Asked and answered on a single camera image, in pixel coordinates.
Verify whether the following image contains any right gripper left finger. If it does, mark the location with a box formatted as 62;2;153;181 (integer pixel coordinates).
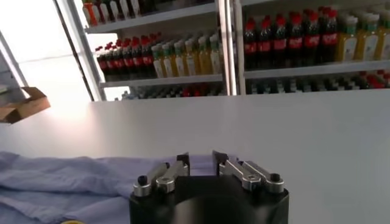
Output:
133;152;191;198

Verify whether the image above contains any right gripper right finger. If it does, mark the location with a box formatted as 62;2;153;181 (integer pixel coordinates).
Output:
212;150;285;195

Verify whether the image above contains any purple printed t-shirt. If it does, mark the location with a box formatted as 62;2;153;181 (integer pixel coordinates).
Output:
0;151;240;224

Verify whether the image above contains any yellow juice bottle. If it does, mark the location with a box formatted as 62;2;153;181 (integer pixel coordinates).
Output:
335;15;359;63
151;44;165;79
355;13;380;61
162;42;176;78
197;36;211;75
375;12;390;60
185;38;199;76
173;40;187;77
208;33;223;75

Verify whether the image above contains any red cap cola bottle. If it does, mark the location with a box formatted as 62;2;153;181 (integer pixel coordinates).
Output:
319;9;339;63
286;13;305;68
96;46;108;79
105;43;116;79
272;15;288;69
131;37;144;79
113;41;125;79
122;38;134;79
243;19;258;71
302;11;321;66
257;17;273;70
140;35;155;78

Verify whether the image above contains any black slanted pole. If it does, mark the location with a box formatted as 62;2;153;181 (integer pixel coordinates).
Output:
52;0;107;102

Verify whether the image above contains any open cardboard box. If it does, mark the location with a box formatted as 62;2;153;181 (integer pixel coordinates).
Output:
0;86;52;125

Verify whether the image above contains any green cap dark bottle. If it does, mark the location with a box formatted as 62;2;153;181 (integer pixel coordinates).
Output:
129;0;141;18
101;0;112;24
110;0;121;21
119;0;131;19
92;0;103;25

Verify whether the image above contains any red tea bottle white label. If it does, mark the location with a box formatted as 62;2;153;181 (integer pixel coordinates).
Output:
82;0;94;27

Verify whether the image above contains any grey slanted window post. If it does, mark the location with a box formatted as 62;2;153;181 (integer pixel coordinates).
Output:
0;30;30;104

